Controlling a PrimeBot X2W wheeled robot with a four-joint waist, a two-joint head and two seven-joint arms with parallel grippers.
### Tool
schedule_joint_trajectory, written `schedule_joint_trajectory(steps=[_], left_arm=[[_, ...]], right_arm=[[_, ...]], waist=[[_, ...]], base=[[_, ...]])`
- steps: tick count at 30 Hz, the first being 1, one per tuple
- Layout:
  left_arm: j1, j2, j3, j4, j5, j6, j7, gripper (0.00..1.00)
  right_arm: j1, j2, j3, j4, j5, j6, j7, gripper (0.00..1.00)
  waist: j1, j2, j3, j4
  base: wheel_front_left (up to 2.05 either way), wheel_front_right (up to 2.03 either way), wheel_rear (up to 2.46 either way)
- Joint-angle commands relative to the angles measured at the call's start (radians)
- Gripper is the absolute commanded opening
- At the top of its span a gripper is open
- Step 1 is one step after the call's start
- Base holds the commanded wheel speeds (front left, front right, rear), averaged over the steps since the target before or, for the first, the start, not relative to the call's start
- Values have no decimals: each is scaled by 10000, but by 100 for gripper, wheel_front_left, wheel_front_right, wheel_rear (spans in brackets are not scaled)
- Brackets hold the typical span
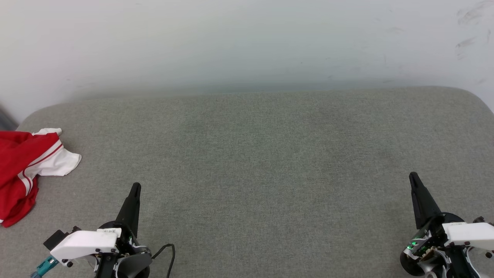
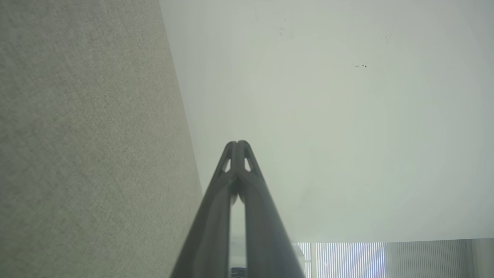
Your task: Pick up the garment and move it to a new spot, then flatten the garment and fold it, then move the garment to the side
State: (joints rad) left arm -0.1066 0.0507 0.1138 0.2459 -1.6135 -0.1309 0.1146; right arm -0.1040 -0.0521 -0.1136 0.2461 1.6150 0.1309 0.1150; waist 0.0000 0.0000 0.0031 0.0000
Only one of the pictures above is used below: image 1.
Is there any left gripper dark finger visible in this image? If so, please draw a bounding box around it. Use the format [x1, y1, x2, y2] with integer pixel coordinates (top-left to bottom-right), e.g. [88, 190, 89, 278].
[116, 183, 142, 238]

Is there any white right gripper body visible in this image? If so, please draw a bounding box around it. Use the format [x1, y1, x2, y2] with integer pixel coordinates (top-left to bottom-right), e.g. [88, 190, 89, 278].
[399, 212, 494, 278]

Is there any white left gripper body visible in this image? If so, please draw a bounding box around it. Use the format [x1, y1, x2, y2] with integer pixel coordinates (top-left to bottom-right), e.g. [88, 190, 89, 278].
[50, 221, 152, 278]

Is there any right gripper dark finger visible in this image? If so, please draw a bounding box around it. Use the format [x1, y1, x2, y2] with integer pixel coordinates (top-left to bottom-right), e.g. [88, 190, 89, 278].
[409, 172, 443, 231]

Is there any red white basketball jersey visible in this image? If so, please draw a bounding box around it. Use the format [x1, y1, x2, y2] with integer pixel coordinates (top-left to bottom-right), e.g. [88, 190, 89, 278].
[0, 128, 82, 227]

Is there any teal plug camera cable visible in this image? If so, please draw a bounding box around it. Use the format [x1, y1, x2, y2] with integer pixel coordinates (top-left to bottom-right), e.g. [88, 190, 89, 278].
[31, 256, 59, 278]

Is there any thin black cable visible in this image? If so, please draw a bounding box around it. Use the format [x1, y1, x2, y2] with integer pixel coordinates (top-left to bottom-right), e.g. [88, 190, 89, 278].
[152, 243, 176, 278]

